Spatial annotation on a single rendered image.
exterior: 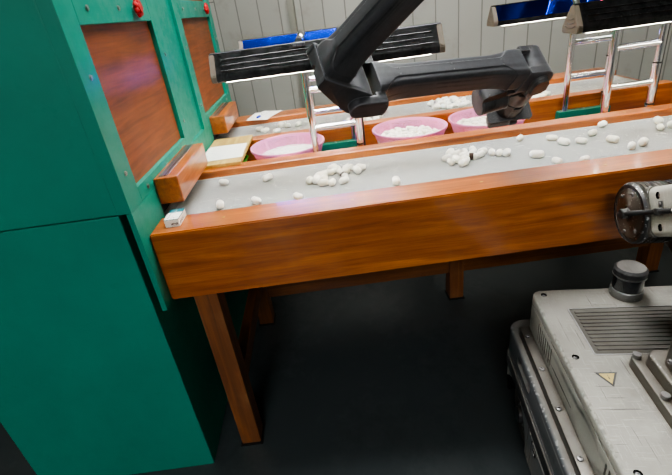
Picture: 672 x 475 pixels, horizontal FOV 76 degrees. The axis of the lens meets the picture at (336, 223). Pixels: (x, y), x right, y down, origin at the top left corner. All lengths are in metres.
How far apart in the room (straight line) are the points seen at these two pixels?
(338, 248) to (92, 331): 0.64
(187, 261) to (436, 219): 0.60
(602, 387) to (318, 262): 0.64
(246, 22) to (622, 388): 2.82
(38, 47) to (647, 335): 1.33
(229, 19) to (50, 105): 2.29
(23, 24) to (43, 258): 0.49
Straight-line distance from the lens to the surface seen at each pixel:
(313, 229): 1.01
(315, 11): 3.06
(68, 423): 1.51
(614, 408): 0.99
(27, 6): 0.99
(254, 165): 1.41
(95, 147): 0.99
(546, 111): 1.92
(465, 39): 3.09
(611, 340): 1.12
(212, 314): 1.19
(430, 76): 0.83
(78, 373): 1.36
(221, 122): 1.78
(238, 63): 1.23
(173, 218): 1.09
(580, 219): 1.20
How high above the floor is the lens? 1.18
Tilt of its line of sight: 27 degrees down
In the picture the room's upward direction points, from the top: 8 degrees counter-clockwise
